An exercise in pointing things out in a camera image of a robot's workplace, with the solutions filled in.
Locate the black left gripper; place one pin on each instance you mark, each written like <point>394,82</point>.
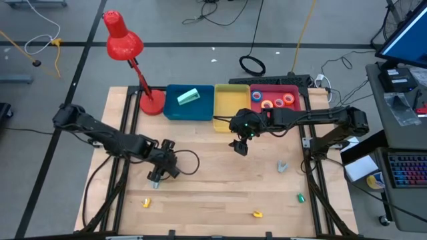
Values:
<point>163,158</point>

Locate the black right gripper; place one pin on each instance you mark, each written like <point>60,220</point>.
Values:
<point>248,121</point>

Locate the grey blue staple remover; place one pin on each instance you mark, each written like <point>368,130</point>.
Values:
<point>155,184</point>

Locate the yellow staple remover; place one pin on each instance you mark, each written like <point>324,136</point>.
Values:
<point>146,202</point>
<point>257,214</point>

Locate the yellow tape roll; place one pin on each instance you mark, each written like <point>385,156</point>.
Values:
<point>263,104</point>

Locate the blue tape roll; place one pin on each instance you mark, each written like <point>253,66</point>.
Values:
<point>253,96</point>

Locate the orange tape roll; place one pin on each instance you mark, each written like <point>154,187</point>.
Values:
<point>284,98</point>

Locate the mint green stapler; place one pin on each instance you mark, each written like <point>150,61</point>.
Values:
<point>188,96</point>

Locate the green staple remover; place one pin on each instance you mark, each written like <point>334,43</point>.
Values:
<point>301,198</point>

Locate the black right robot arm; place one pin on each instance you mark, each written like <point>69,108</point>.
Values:
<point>317,116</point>

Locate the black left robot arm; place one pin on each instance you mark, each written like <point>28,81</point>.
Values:
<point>100,133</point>

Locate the yellow plastic bin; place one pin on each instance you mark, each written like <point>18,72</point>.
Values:
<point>230,100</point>

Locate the blue plastic bin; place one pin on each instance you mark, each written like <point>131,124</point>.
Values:
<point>200,110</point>

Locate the pink red plastic bin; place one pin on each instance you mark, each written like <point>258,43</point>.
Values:
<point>273,90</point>

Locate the black perforated metal case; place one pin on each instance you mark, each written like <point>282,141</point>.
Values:
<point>267,80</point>

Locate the white power adapter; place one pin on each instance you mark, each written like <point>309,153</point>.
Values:
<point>320,79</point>

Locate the white cardboard box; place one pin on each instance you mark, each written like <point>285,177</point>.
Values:
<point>360,166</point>

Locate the red desk lamp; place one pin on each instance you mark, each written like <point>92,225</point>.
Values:
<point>121,43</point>

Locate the yellow and blue roll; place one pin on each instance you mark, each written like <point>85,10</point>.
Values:
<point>375,181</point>

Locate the grey side desk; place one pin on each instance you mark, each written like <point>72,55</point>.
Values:
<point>400,133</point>

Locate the black caster foot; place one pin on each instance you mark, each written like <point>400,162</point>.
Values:
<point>4,110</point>

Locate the clear plastic bag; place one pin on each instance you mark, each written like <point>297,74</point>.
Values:
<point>400,108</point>

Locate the grey metal base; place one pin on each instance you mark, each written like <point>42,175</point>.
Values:
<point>15,79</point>
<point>33,3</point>

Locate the backlit rainbow keyboard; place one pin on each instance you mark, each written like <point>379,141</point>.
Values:
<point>408,170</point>

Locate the small black box computer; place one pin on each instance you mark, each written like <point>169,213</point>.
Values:
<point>397,79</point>

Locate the black floor fan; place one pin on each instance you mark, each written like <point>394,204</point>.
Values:
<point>393,23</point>

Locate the computer monitor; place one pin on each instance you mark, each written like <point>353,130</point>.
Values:
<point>407,40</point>

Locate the black aluminium table frame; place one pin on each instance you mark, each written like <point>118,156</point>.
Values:
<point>133,88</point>

